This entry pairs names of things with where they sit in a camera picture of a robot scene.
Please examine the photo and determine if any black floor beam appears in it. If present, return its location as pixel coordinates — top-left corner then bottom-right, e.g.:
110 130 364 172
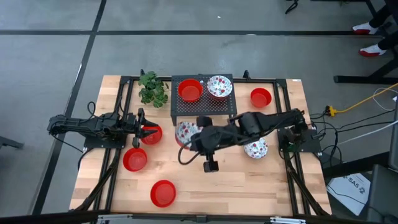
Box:
322 151 391 179

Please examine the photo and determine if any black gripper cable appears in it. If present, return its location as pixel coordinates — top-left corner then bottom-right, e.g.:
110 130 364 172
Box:
177 144 206 166

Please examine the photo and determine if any black desk foot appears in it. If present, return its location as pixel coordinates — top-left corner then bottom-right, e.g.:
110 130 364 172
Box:
333 51 398 85

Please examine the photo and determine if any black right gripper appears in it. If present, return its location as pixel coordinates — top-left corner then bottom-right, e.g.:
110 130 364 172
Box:
190 116 220 174

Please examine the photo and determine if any grey panel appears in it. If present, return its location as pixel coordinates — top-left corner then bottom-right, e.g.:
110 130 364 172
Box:
389 96 398 171

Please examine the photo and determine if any black perforated metal shelf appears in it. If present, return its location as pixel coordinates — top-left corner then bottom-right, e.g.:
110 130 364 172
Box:
170 73 238 127

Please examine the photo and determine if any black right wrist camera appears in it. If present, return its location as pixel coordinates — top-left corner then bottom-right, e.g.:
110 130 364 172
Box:
203 124 233 150

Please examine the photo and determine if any white and red shoe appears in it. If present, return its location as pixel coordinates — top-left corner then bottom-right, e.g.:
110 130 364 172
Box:
351 21 380 35
358 43 388 58

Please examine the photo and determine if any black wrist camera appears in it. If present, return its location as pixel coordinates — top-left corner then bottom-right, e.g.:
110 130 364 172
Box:
124 113 138 134
203 124 233 150

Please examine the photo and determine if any white cable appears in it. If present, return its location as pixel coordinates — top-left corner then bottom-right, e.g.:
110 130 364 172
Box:
372 86 398 112
337 119 398 146

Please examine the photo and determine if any white printed paper sheet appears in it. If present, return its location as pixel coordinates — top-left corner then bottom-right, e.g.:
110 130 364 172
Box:
326 172 371 217

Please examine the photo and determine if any yellow extension cable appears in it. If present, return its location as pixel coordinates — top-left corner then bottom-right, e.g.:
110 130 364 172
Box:
325 82 398 118

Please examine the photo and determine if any dark chair foot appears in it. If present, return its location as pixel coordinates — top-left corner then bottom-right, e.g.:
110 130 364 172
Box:
0 135 25 151

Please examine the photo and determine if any black crossbar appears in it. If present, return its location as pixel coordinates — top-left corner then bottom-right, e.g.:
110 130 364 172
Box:
0 210 398 224

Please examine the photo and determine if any green potted plant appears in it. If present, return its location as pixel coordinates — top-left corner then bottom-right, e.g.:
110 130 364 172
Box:
137 70 170 109

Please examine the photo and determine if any silver metal bracket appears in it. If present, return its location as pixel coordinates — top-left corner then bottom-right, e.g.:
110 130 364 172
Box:
269 217 307 224
96 213 133 223

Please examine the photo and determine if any dark grey box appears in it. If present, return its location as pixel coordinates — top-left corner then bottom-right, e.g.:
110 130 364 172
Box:
366 164 398 223

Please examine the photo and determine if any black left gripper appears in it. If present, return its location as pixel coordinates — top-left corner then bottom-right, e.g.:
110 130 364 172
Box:
132 108 159 149

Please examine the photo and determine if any black aluminium table frame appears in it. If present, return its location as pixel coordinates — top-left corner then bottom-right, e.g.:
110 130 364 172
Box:
70 68 332 218

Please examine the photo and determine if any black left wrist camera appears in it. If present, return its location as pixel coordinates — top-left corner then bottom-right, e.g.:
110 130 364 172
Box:
124 113 138 134

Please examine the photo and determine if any person's leg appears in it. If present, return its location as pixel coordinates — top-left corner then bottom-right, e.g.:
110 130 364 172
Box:
377 29 398 51
368 2 393 29

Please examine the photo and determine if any red plastic bowl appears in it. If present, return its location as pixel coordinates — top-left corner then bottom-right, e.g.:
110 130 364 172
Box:
177 78 204 103
250 87 273 109
150 179 177 208
122 147 148 172
140 124 164 146

